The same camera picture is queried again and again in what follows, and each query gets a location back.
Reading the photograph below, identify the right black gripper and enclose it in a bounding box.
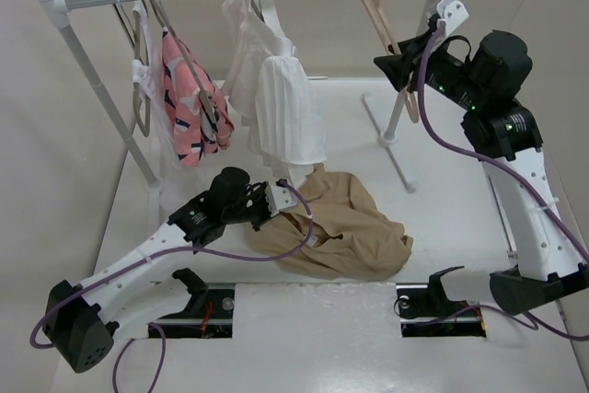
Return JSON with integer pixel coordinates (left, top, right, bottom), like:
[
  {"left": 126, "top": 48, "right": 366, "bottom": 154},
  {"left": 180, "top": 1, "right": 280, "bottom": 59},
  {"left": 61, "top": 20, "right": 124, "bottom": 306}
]
[{"left": 375, "top": 28, "right": 489, "bottom": 111}]

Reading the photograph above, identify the beige t shirt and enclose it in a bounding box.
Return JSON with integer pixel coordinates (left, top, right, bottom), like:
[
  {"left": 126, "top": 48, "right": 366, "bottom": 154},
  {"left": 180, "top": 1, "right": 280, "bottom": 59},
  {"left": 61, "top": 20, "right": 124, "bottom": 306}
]
[{"left": 246, "top": 164, "right": 413, "bottom": 281}]

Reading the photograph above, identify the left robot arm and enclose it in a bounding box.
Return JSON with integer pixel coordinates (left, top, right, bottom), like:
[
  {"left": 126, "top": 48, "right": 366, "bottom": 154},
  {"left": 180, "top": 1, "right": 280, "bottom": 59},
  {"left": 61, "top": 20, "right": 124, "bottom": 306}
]
[{"left": 35, "top": 162, "right": 413, "bottom": 374}]

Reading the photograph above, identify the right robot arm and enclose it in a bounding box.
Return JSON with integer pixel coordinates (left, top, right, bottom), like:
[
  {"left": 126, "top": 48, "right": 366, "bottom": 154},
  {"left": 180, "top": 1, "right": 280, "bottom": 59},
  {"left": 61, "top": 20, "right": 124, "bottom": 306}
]
[{"left": 379, "top": 30, "right": 588, "bottom": 315}]

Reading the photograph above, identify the grey hanger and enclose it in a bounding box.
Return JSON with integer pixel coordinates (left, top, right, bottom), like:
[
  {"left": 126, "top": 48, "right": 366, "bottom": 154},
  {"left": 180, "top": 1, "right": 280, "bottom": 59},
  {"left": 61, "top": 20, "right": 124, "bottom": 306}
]
[{"left": 131, "top": 1, "right": 151, "bottom": 137}]

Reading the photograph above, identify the pink patterned garment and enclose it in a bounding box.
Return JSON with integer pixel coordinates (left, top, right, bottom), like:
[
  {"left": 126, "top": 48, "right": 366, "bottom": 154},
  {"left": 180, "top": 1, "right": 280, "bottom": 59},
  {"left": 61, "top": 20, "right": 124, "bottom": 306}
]
[{"left": 162, "top": 28, "right": 235, "bottom": 168}]

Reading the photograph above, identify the white pleated dress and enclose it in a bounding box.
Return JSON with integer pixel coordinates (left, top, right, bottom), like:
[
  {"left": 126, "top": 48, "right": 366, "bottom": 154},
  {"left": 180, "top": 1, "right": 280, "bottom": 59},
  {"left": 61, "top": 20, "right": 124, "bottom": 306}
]
[{"left": 222, "top": 0, "right": 327, "bottom": 189}]

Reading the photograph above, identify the white tank top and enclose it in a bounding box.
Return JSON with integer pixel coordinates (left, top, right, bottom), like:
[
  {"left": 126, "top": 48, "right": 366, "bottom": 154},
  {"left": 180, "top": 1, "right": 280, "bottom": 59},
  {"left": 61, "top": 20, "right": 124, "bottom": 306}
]
[{"left": 132, "top": 18, "right": 181, "bottom": 169}]

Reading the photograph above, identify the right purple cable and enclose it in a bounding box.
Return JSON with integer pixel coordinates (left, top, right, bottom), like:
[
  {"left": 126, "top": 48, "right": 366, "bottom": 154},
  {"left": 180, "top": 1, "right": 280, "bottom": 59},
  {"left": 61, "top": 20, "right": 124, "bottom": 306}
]
[{"left": 416, "top": 19, "right": 589, "bottom": 343}]

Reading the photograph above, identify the purple cable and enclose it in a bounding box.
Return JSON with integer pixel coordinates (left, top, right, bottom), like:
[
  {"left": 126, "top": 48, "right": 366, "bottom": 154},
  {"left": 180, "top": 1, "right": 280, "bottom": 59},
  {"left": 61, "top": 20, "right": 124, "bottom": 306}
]
[
  {"left": 29, "top": 179, "right": 316, "bottom": 393},
  {"left": 416, "top": 19, "right": 589, "bottom": 343}
]

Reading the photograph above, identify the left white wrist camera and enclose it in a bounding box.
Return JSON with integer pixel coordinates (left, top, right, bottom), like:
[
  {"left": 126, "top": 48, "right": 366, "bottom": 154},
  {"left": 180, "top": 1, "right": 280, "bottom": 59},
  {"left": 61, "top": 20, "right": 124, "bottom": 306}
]
[{"left": 264, "top": 185, "right": 298, "bottom": 217}]

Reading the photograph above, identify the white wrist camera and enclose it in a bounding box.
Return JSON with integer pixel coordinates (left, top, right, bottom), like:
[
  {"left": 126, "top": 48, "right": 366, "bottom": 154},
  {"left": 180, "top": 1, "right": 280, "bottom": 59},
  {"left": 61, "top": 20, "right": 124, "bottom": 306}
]
[
  {"left": 264, "top": 185, "right": 298, "bottom": 217},
  {"left": 435, "top": 0, "right": 469, "bottom": 37}
]

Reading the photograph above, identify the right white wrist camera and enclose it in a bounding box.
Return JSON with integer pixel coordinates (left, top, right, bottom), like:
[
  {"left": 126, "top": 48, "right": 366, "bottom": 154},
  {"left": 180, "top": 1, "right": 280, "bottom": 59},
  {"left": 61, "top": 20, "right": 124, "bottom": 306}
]
[{"left": 435, "top": 0, "right": 469, "bottom": 37}]

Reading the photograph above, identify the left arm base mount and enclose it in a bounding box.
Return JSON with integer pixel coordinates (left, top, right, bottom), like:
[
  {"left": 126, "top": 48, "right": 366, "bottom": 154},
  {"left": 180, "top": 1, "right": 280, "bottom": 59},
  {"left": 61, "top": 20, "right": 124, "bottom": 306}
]
[{"left": 154, "top": 268, "right": 236, "bottom": 340}]

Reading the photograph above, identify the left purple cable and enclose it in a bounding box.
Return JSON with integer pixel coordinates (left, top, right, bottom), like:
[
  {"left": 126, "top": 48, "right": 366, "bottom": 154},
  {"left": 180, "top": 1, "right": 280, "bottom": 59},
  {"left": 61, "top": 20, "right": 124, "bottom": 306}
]
[{"left": 29, "top": 179, "right": 316, "bottom": 393}]

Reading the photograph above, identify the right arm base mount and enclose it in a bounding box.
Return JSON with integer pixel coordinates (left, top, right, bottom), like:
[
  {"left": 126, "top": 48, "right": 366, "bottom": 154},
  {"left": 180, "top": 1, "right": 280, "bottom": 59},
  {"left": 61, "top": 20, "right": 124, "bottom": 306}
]
[{"left": 393, "top": 266, "right": 487, "bottom": 338}]

